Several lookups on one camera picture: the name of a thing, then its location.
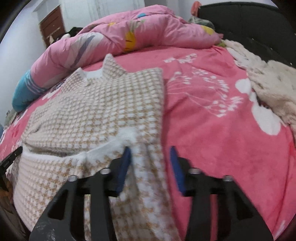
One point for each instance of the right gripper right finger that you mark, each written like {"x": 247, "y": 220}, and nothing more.
{"x": 237, "y": 217}

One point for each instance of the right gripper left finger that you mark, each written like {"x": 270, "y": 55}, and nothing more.
{"x": 63, "y": 218}

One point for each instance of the beige white checked knit coat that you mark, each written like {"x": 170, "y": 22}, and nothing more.
{"x": 87, "y": 124}

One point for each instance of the black clothes by door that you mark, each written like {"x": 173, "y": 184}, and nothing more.
{"x": 73, "y": 32}

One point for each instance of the cream fuzzy garment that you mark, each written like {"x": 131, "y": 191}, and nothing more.
{"x": 273, "y": 81}

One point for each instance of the brown wooden door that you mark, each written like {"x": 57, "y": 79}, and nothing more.
{"x": 52, "y": 26}

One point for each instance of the pink and blue quilt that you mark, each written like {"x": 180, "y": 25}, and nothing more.
{"x": 119, "y": 33}

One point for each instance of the black tufted headboard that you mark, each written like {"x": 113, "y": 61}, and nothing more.
{"x": 260, "y": 28}

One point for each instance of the orange cloth on headboard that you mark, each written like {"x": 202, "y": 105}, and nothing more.
{"x": 195, "y": 8}

